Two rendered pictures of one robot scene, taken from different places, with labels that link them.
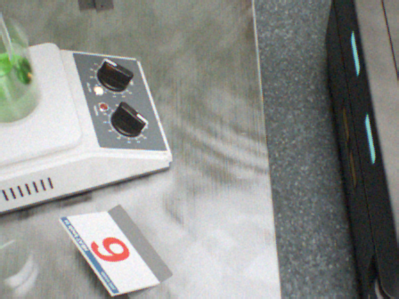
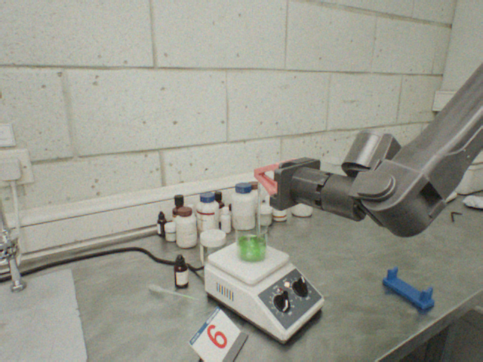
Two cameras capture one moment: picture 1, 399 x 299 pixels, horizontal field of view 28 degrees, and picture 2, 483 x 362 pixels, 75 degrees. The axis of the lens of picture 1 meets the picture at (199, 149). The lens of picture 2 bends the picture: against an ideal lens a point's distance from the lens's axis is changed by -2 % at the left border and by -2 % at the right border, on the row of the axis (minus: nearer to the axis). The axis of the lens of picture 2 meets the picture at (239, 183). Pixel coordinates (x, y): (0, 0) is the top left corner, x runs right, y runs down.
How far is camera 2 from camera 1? 0.42 m
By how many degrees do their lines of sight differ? 59
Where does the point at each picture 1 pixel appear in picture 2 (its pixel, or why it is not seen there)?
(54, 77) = (273, 262)
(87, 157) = (248, 293)
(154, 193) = (265, 346)
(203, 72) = (351, 332)
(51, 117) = (253, 268)
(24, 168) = (227, 278)
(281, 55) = not seen: outside the picture
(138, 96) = (303, 304)
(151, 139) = (284, 319)
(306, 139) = not seen: outside the picture
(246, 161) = not seen: outside the picture
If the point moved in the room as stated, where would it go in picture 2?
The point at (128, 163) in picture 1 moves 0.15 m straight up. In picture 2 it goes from (264, 317) to (266, 236)
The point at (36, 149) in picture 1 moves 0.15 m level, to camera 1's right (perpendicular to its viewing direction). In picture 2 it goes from (234, 271) to (286, 322)
